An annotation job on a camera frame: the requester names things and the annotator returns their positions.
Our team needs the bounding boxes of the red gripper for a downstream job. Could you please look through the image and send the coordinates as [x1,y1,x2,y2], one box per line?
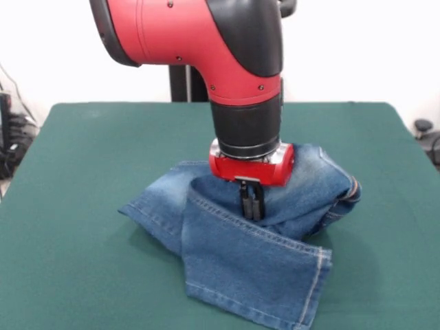
[208,142,296,221]

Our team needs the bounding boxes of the blue denim jeans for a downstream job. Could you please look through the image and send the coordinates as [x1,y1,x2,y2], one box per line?
[118,143,362,330]

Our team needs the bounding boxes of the dark green table cloth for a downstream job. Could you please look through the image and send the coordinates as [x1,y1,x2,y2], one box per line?
[0,101,440,330]

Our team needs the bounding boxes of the black equipment box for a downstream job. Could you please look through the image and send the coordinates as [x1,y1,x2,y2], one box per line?
[0,91,11,152]

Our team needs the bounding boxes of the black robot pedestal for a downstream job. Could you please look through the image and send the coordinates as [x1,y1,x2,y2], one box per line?
[168,0,297,102]

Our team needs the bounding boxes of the black cable bundle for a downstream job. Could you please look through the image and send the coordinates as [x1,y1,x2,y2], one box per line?
[0,113,38,180]

